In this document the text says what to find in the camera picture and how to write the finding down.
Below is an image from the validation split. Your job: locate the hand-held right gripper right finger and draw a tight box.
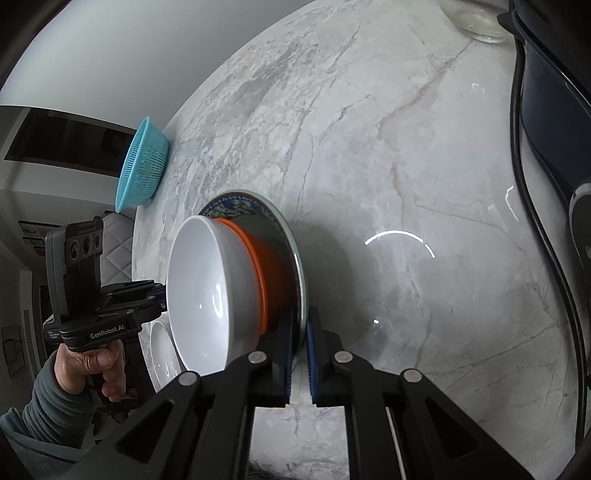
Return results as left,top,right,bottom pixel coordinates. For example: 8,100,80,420
307,307,532,480

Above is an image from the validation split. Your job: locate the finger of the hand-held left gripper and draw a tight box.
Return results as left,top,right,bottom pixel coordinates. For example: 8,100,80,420
99,279,167,303
99,299,169,325

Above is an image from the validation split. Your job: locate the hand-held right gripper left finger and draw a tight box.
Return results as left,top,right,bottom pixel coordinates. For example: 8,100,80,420
69,307,297,480

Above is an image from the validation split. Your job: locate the deep white plate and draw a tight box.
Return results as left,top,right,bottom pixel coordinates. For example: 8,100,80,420
149,320,183,393

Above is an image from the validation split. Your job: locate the small white bowl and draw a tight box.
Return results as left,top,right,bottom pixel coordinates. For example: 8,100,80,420
166,216,269,376

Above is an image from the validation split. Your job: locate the orange bowl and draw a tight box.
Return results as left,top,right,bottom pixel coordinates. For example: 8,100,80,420
216,218,294,335

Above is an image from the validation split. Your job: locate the blue floral ceramic bowl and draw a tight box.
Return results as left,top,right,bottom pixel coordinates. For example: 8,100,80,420
198,190,306,356

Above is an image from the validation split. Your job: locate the person's left forearm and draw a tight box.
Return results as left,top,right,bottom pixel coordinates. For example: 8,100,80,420
0,355,112,467

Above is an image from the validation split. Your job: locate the person's left hand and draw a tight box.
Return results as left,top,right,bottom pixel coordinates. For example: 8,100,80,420
52,344,127,403

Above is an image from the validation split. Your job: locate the grey quilted chair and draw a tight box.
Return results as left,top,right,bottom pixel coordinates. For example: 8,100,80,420
99,213,137,282

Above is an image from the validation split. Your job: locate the blue plastic colander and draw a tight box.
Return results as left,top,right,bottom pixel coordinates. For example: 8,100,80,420
115,117,171,214

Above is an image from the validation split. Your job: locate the dark blue appliance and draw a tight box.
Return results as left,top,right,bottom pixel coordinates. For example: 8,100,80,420
496,0,591,213

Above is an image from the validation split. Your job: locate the clear glass jar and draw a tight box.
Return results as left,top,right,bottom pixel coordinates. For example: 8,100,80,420
438,0,509,44

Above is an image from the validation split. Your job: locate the black power cable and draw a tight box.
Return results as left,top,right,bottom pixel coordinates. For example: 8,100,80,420
510,44,591,450

